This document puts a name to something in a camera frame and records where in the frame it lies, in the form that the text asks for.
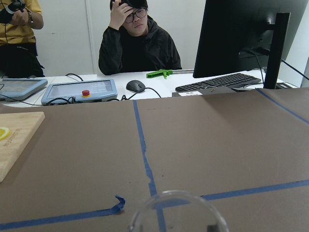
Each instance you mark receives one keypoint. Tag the clear glass shaker cup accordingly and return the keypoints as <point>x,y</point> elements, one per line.
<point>177,211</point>

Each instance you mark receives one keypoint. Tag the black computer mouse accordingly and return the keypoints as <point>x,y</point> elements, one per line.
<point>135,86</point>

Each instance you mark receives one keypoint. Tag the green plastic part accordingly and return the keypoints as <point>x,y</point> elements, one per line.
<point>161,72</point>

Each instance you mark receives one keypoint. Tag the person in black hoodie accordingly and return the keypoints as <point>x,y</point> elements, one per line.
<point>133,41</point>

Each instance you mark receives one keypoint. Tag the teach pendant with red button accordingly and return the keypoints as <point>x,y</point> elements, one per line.
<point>82,91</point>

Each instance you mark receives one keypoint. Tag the black keyboard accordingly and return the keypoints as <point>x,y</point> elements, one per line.
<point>234,80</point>

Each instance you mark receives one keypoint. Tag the black computer monitor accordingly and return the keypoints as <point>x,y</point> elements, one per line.
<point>241,35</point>

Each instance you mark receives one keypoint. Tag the bamboo cutting board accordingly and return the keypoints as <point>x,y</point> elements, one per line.
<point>22,126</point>

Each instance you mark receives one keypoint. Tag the person in yellow shirt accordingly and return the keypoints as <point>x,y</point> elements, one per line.
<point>18,51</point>

